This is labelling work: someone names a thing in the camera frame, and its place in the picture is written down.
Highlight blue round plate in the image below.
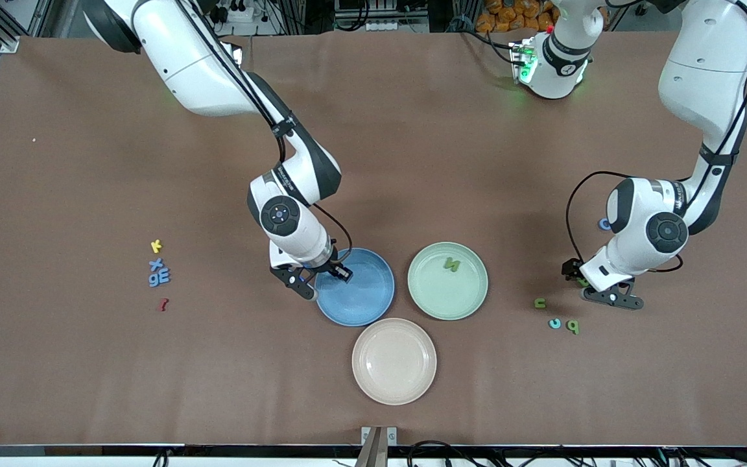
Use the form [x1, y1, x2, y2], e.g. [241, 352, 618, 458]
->
[314, 248, 396, 327]

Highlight beige round plate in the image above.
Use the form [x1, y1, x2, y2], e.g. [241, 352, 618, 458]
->
[351, 318, 438, 406]

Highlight light green round plate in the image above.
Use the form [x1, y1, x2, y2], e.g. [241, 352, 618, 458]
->
[407, 242, 489, 320]

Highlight orange items pile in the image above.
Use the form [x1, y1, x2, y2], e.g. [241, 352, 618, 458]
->
[475, 0, 559, 33]

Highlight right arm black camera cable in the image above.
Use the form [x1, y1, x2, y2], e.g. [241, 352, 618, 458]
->
[176, 0, 353, 267]

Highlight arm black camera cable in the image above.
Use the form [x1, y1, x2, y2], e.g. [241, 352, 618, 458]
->
[176, 0, 353, 267]
[565, 0, 747, 273]

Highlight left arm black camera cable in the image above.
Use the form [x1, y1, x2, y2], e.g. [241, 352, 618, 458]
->
[565, 0, 747, 273]

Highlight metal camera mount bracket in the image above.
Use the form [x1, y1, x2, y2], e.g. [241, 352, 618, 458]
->
[361, 426, 399, 467]

